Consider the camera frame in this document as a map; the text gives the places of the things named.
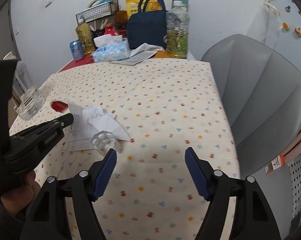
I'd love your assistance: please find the red snack wrapper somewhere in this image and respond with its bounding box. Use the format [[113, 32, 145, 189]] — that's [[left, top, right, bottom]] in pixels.
[[51, 101, 69, 113]]

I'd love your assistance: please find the white paper napkin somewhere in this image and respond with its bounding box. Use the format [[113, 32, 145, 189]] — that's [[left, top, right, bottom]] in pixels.
[[67, 101, 131, 151]]

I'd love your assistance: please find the small clear plastic bottle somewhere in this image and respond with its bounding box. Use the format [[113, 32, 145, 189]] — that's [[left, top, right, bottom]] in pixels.
[[90, 131, 116, 151]]

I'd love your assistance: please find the person's left hand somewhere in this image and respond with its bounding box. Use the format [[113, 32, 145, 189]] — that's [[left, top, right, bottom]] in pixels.
[[0, 171, 40, 216]]

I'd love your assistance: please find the large clear water jug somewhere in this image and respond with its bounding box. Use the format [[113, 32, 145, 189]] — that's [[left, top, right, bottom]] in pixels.
[[10, 61, 44, 121]]

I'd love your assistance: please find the floral cream tablecloth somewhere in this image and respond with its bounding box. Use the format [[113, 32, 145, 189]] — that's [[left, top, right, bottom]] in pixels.
[[10, 59, 239, 239]]

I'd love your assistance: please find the orange white cardboard box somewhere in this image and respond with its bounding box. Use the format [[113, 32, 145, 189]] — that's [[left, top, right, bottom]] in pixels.
[[264, 153, 285, 174]]

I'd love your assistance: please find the blue soda can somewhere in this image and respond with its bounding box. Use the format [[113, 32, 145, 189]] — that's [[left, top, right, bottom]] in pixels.
[[69, 40, 85, 61]]

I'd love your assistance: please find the blue tissue pack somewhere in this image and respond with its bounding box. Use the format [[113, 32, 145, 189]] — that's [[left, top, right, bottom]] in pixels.
[[91, 34, 131, 63]]

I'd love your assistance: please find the small tea bottle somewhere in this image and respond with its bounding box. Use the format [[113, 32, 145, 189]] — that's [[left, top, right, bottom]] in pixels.
[[76, 18, 95, 55]]

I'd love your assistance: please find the grey upholstered chair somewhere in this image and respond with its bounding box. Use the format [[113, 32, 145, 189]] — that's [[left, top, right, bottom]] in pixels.
[[202, 34, 301, 177]]

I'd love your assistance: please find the navy lunch bag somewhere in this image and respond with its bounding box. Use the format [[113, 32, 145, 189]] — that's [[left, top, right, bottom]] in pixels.
[[127, 0, 167, 49]]

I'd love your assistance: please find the yellow snack bag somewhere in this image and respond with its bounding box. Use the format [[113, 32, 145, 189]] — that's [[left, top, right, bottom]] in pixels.
[[126, 0, 162, 19]]

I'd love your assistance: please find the large tea bottle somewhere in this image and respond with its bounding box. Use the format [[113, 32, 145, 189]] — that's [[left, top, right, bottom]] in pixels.
[[166, 0, 189, 59]]

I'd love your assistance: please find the white refrigerator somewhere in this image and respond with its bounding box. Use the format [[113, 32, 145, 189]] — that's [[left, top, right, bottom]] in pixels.
[[270, 0, 301, 72]]

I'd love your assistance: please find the black wire basket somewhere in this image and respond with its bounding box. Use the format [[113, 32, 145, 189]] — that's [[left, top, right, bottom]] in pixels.
[[76, 2, 118, 24]]

